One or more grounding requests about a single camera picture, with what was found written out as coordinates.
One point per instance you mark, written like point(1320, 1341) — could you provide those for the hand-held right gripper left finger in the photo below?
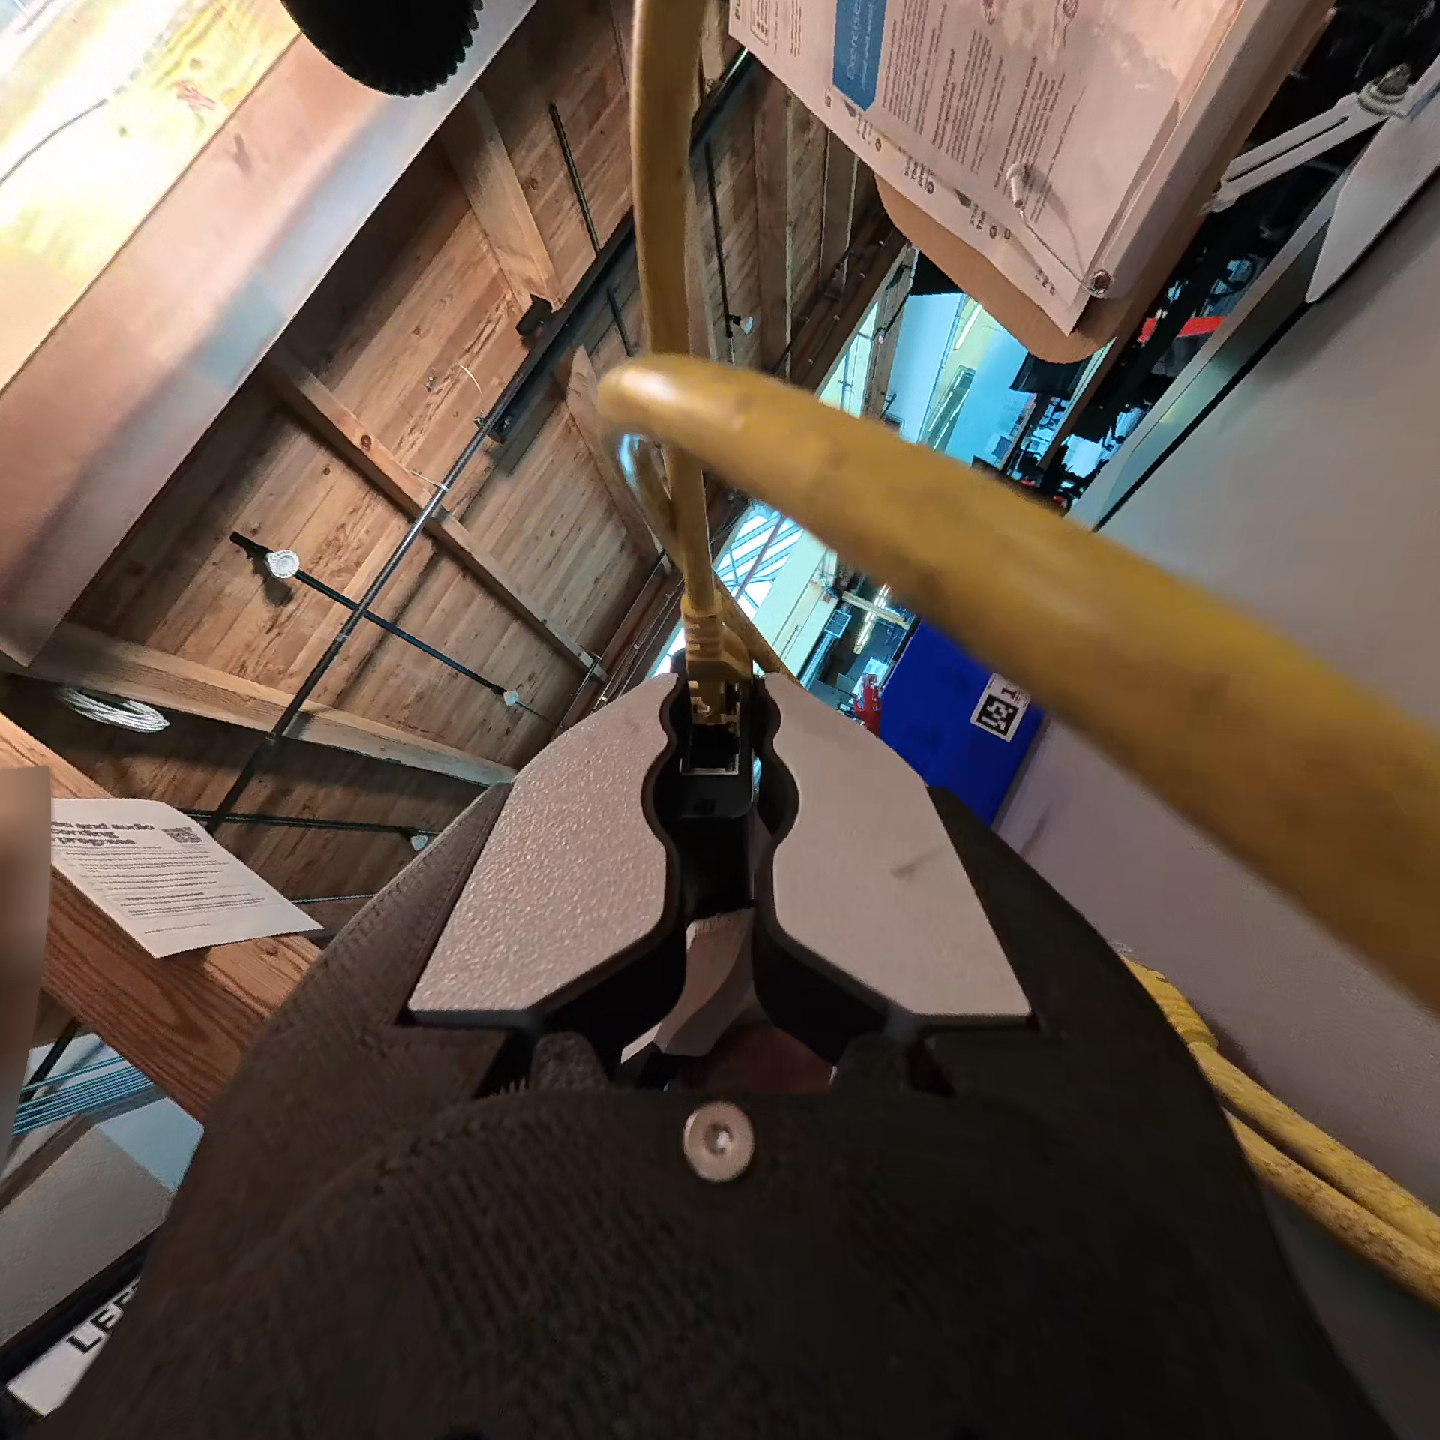
point(540, 878)

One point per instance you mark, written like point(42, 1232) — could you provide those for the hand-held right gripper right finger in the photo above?
point(889, 889)

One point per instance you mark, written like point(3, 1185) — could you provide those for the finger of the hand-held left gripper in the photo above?
point(700, 977)

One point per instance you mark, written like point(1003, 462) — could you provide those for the blue plastic bin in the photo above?
point(947, 721)

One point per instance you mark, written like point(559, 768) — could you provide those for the grey desk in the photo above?
point(1237, 506)

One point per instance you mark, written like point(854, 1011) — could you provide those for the white paper notice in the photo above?
point(171, 878)

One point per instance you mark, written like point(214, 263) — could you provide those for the wooden document stand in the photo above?
point(1012, 304)

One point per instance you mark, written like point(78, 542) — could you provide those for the printed instruction sheet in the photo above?
point(1012, 135)

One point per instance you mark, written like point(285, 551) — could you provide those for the black ribbed object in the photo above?
point(384, 45)

